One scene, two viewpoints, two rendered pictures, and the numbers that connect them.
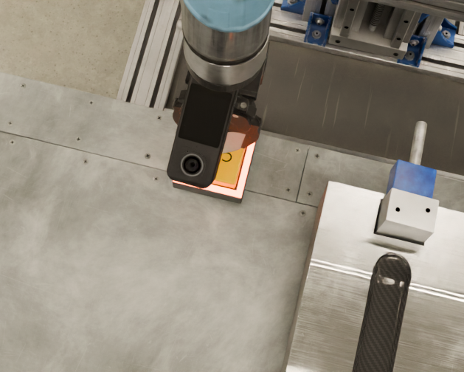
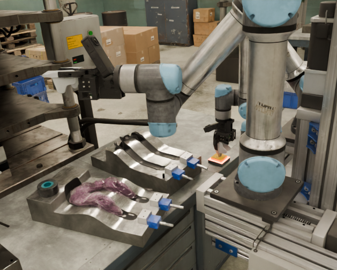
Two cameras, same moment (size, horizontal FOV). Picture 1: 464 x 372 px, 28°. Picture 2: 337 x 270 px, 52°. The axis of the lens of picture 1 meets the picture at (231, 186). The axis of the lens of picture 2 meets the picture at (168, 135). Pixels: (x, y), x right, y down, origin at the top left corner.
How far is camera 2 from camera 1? 1.69 m
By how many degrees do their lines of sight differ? 75
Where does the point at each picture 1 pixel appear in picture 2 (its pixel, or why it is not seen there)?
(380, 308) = (171, 157)
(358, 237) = not seen: hidden behind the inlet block
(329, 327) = (172, 151)
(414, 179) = (193, 160)
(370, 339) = (166, 155)
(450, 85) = not seen: outside the picture
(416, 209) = (186, 156)
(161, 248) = (204, 153)
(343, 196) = (196, 156)
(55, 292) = (202, 142)
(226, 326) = not seen: hidden behind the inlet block
